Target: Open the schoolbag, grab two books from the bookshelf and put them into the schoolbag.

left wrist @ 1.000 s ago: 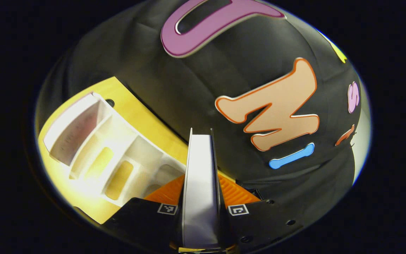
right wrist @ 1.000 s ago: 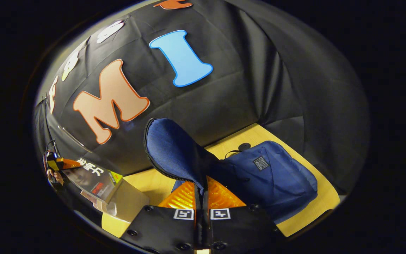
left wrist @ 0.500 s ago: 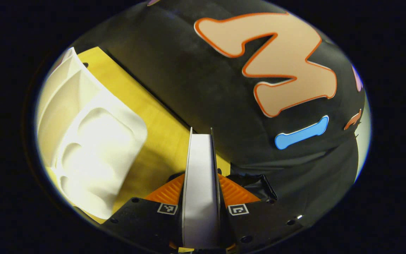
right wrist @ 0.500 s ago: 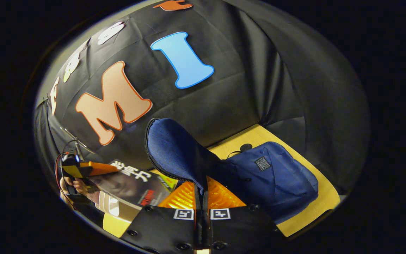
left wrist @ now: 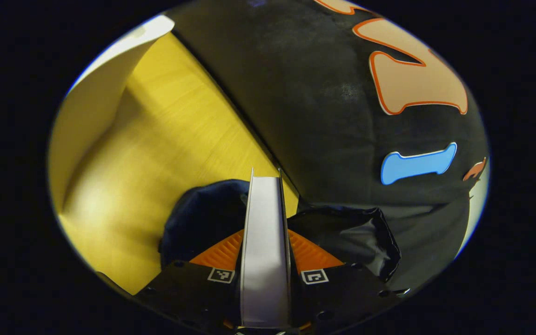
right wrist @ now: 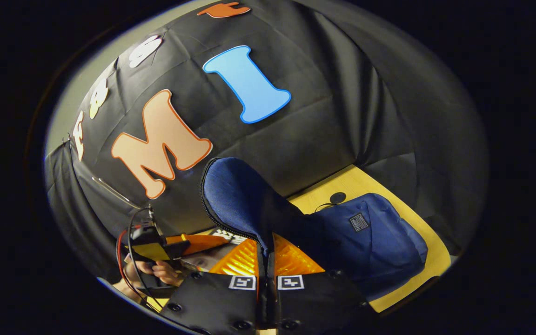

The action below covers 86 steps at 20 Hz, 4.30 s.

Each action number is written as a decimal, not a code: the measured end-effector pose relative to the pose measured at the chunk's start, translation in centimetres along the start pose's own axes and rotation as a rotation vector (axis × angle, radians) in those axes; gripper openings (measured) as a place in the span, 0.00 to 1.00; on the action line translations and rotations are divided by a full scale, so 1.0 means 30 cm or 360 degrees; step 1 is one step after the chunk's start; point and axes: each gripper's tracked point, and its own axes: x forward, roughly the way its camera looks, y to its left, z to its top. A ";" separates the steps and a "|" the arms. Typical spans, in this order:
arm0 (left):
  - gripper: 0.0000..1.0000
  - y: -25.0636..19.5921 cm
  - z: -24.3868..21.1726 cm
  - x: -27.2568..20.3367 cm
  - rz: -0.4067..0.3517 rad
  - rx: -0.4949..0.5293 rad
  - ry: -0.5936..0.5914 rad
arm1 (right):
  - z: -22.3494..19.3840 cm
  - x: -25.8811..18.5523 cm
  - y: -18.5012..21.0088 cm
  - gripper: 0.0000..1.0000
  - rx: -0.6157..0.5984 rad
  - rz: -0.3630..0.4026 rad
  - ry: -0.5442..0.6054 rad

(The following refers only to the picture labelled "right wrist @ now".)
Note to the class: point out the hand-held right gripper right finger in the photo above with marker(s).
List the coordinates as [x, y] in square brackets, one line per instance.
[319, 302]

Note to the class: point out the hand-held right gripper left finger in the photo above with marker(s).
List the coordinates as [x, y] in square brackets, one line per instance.
[221, 307]

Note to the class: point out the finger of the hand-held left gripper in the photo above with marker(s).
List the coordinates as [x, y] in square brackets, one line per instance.
[203, 243]

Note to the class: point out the dark book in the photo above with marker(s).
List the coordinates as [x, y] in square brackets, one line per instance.
[203, 263]

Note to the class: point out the blue schoolbag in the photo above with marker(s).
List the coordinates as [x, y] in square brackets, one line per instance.
[379, 246]

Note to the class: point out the black backdrop cloth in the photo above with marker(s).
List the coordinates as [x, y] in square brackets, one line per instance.
[342, 116]

